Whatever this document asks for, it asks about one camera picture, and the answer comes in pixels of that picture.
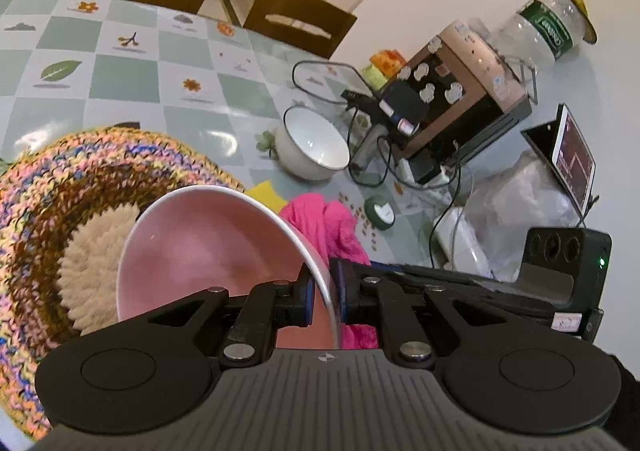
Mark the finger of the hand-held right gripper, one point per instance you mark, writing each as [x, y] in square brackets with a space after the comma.
[520, 308]
[475, 281]

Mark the yellow sponge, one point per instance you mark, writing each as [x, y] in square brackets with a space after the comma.
[265, 193]

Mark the clear plastic bottle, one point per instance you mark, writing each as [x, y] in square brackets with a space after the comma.
[540, 26]

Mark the yellow curved object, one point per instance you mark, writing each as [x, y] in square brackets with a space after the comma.
[580, 6]

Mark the colourful woven round mat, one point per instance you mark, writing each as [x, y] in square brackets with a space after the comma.
[50, 191]

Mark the brown appliance with stickers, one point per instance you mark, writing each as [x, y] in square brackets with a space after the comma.
[465, 61]

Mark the orange toy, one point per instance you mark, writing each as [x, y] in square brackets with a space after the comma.
[387, 62]

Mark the magenta cloth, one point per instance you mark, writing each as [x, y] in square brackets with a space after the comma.
[320, 221]

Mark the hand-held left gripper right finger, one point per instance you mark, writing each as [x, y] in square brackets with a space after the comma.
[340, 296]

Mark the clear plastic bag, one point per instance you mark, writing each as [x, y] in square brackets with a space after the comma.
[515, 191]

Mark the white appliance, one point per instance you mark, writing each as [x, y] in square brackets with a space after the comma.
[465, 236]

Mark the pink bowl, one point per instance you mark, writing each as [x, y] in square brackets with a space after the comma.
[210, 241]

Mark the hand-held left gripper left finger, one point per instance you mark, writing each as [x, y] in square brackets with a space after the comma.
[306, 298]

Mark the tablet on black stand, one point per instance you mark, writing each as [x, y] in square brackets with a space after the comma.
[575, 156]

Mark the white power strip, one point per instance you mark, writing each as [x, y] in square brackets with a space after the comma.
[440, 176]

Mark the white bowl with dark rim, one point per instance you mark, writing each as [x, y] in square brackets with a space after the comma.
[315, 141]

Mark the checkered floral tablecloth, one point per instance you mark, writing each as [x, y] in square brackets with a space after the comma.
[120, 76]

